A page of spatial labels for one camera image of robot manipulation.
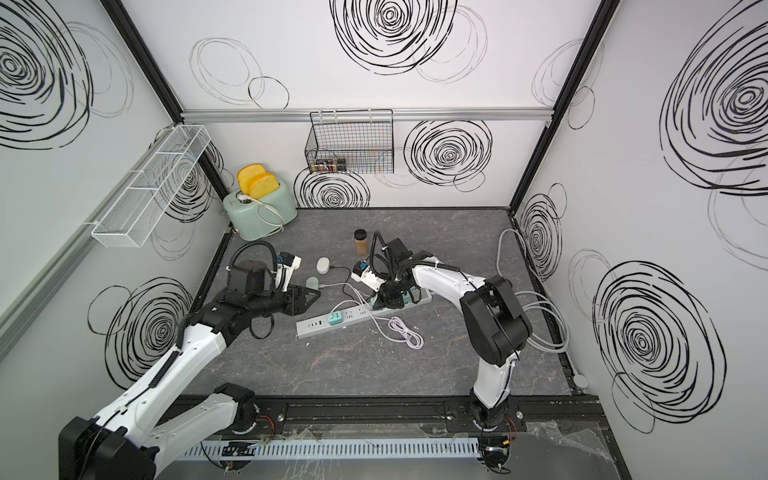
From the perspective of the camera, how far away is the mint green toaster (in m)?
1.02

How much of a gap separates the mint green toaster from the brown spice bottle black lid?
11.0 inches

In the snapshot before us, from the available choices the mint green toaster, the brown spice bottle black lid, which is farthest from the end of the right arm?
the mint green toaster

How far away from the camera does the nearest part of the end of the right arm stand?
68 centimetres

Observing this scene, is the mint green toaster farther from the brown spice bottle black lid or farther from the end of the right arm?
the end of the right arm

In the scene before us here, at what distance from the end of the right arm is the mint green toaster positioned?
0.50 meters

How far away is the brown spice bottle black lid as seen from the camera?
102cm
